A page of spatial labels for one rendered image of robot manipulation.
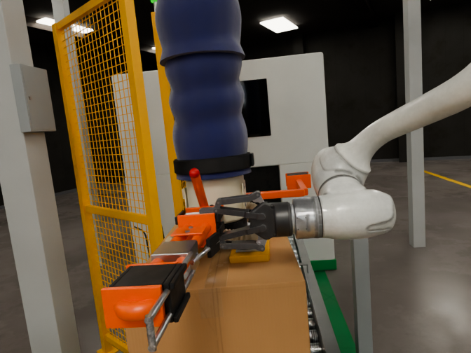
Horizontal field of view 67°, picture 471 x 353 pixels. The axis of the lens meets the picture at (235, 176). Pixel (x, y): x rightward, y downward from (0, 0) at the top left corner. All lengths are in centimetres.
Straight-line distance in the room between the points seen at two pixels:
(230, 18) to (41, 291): 157
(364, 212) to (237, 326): 36
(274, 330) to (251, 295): 9
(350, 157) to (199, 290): 45
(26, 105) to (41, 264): 75
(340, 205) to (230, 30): 54
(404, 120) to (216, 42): 48
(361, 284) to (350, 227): 88
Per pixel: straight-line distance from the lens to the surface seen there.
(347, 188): 79
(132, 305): 45
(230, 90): 97
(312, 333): 163
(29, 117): 187
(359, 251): 158
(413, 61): 400
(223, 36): 99
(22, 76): 189
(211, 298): 81
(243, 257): 92
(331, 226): 76
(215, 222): 77
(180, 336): 86
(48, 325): 212
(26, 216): 196
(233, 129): 97
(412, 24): 406
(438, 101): 75
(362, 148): 86
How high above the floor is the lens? 141
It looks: 8 degrees down
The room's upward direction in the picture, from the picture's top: 5 degrees counter-clockwise
